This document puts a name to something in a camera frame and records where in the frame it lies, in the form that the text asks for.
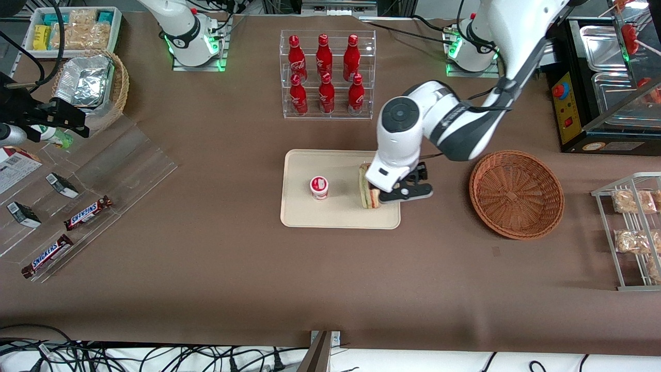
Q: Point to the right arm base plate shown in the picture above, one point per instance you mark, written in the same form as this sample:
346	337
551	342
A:
222	51

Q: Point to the red sausage on stick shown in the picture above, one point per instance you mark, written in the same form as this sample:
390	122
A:
630	39

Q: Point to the Snickers chocolate bar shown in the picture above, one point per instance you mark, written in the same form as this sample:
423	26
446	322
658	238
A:
47	256
88	213

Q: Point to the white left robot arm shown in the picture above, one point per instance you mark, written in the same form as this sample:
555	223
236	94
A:
413	119

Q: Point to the clear acrylic display stand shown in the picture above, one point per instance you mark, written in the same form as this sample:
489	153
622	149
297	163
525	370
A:
129	165

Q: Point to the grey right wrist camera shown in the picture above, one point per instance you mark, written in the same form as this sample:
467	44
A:
10	135

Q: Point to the beige plastic tray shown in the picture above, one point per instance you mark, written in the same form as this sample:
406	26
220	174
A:
341	212

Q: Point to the triangle sandwich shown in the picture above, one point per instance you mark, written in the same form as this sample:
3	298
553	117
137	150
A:
369	199

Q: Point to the brown round wicker basket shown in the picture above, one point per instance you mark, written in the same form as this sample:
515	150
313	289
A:
516	196

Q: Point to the white plastic bin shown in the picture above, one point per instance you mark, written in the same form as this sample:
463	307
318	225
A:
116	31

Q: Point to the red cola bottle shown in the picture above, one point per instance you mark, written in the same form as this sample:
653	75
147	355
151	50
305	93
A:
298	98
356	97
324	54
326	95
351	57
295	59

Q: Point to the yellow snack pack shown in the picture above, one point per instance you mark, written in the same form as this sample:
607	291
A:
41	37

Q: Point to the teal snack pack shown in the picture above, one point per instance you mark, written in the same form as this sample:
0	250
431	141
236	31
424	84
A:
54	19
105	16

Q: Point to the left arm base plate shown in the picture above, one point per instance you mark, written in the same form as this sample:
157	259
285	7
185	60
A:
472	74

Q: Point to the silver foil pack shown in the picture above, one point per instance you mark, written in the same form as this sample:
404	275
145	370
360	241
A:
82	82

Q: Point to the printed white carton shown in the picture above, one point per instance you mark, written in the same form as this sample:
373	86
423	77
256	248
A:
15	170

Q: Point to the clear cracker bag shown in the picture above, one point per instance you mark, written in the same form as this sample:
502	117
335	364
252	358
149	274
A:
82	36

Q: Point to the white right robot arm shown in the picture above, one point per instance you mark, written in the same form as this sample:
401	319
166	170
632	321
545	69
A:
181	26

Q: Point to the red white yogurt cup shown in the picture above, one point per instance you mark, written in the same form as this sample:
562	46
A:
319	187

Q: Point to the small black white box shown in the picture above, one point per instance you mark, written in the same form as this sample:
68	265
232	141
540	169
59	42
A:
62	185
23	214

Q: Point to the steel warmer tray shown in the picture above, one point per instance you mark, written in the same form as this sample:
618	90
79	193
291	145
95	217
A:
599	49
609	88

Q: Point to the clear snack bag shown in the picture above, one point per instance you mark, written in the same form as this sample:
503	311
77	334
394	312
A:
632	241
632	201
655	268

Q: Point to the metal table bracket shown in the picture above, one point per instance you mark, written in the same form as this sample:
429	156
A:
323	351

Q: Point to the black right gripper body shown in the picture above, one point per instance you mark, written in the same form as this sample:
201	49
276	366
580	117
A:
15	105

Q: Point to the black food warmer appliance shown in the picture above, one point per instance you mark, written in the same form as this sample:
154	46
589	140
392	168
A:
568	108

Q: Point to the clear acrylic bottle rack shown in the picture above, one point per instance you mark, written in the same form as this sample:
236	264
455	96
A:
335	116

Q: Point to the tan wicker basket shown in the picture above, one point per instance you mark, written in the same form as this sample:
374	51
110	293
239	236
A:
120	82

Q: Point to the green white small bottle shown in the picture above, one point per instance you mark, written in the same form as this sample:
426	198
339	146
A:
57	137

